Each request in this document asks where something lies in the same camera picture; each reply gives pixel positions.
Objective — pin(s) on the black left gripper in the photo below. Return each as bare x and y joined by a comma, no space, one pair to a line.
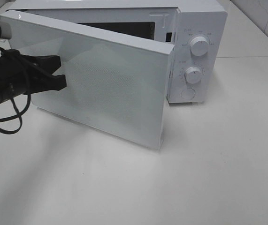
15,71

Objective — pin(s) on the lower white microwave knob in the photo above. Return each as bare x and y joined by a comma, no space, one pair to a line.
193,75

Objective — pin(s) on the white microwave knob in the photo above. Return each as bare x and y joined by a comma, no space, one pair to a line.
199,45
193,75

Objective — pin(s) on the upper white microwave knob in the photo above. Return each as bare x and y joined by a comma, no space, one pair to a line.
199,45

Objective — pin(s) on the white microwave oven body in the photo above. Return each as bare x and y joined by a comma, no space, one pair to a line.
146,24

